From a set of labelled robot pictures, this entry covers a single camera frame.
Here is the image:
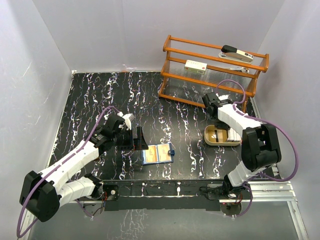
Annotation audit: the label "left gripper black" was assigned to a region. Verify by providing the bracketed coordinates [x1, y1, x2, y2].
[112, 126, 148, 151]

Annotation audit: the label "blue card holder wallet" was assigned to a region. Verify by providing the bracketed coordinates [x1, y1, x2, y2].
[141, 143, 175, 165]

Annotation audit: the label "orange patterned credit card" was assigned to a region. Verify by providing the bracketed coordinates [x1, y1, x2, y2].
[157, 143, 171, 163]

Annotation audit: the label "yellow black striped card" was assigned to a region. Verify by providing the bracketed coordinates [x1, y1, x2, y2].
[208, 128, 228, 143]

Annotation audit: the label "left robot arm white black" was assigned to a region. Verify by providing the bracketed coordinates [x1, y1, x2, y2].
[19, 113, 149, 222]

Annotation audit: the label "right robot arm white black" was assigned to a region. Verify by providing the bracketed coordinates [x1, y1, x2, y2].
[202, 92, 282, 199]

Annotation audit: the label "white cards in tray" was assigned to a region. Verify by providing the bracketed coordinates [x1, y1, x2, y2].
[226, 128, 242, 144]

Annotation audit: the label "beige plastic tray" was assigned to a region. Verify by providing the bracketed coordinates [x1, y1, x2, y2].
[204, 125, 242, 147]

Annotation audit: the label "white staples box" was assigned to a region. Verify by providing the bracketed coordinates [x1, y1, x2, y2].
[184, 59, 207, 75]

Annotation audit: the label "orange wooden shelf rack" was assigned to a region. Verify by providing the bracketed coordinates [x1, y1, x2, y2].
[158, 35, 270, 111]

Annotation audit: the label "black beige stapler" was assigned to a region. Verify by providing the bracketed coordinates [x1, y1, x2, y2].
[218, 45, 254, 63]

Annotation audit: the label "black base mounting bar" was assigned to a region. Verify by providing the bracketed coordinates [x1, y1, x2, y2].
[74, 178, 253, 212]

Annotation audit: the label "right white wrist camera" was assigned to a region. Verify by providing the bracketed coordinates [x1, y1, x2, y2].
[217, 94, 232, 105]

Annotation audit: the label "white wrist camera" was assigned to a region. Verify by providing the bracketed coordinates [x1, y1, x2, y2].
[217, 94, 232, 105]
[117, 111, 135, 130]

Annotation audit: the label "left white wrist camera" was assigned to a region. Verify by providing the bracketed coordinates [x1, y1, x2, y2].
[117, 111, 135, 130]

